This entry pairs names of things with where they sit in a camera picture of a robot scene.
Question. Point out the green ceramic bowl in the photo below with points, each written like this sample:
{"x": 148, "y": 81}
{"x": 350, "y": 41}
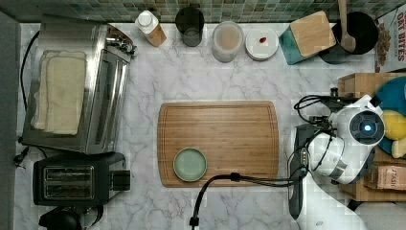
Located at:
{"x": 190, "y": 164}

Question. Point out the silver toaster oven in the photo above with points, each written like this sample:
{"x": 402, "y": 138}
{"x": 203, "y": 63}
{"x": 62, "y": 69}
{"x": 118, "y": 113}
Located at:
{"x": 108, "y": 54}

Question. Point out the black and silver toaster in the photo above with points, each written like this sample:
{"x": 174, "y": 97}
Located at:
{"x": 80, "y": 179}

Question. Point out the brown paper package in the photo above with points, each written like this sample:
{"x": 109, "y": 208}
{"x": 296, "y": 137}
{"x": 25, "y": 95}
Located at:
{"x": 386, "y": 177}

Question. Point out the large bamboo cutting board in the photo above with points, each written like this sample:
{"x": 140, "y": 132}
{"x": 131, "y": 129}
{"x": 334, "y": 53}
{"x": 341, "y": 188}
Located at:
{"x": 235, "y": 137}

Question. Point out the dark smoked plastic cup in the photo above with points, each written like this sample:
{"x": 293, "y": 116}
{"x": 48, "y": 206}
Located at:
{"x": 190, "y": 23}

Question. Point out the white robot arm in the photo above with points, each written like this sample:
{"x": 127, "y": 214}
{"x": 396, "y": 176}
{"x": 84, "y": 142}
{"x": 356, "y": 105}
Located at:
{"x": 339, "y": 146}

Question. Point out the teal box with bamboo lid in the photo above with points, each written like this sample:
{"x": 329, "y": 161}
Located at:
{"x": 306, "y": 37}

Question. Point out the beige folded towel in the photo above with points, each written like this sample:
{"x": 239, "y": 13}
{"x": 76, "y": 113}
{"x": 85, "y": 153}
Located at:
{"x": 59, "y": 99}

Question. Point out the black utensil pot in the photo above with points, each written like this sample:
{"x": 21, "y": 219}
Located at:
{"x": 362, "y": 28}

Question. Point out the bottle with white cap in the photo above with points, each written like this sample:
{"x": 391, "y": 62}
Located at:
{"x": 150, "y": 27}

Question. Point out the clear jar with cereal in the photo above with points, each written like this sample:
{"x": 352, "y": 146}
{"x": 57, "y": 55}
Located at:
{"x": 228, "y": 38}

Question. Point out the blue round plate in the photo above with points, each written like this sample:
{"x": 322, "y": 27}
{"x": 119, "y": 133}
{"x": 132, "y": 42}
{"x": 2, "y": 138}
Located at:
{"x": 392, "y": 97}

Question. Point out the oat bites cereal box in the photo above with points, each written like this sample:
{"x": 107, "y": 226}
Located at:
{"x": 390, "y": 49}

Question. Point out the wooden spoon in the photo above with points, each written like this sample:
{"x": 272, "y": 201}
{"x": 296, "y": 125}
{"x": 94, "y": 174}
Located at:
{"x": 347, "y": 41}

